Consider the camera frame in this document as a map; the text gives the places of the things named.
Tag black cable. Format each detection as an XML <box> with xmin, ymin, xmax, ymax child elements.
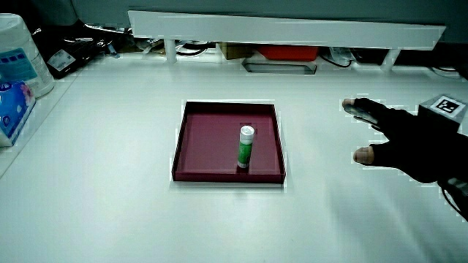
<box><xmin>320</xmin><ymin>53</ymin><xmax>354</xmax><ymax>69</ymax></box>

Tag brown cardboard box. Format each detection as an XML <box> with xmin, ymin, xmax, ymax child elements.
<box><xmin>219</xmin><ymin>42</ymin><xmax>255</xmax><ymax>61</ymax></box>

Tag red box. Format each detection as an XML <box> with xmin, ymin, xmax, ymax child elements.
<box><xmin>257</xmin><ymin>45</ymin><xmax>320</xmax><ymax>62</ymax></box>

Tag blue tissue pack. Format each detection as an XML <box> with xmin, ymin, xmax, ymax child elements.
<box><xmin>0</xmin><ymin>80</ymin><xmax>37</xmax><ymax>148</ymax></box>

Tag person's right hand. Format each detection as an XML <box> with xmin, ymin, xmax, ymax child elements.
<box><xmin>341</xmin><ymin>94</ymin><xmax>468</xmax><ymax>184</ymax></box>

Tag white desk shelf riser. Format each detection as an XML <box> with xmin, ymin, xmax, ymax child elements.
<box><xmin>127</xmin><ymin>9</ymin><xmax>447</xmax><ymax>72</ymax></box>

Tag white wet wipes canister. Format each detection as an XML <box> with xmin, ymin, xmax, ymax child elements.
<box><xmin>0</xmin><ymin>13</ymin><xmax>56</xmax><ymax>99</ymax></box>

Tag maroon square tray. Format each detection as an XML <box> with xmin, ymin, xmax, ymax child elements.
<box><xmin>171</xmin><ymin>101</ymin><xmax>287</xmax><ymax>184</ymax></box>

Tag clear plastic bag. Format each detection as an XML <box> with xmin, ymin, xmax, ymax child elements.
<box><xmin>328</xmin><ymin>46</ymin><xmax>356</xmax><ymax>62</ymax></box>

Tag grey flat tray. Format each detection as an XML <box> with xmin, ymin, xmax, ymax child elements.
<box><xmin>241</xmin><ymin>57</ymin><xmax>318</xmax><ymax>76</ymax></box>

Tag black plastic bag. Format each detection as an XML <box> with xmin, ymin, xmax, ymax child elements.
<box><xmin>31</xmin><ymin>20</ymin><xmax>127</xmax><ymax>80</ymax></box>

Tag green and white glue stick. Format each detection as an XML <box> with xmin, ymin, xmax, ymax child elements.
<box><xmin>236</xmin><ymin>125</ymin><xmax>256</xmax><ymax>169</ymax></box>

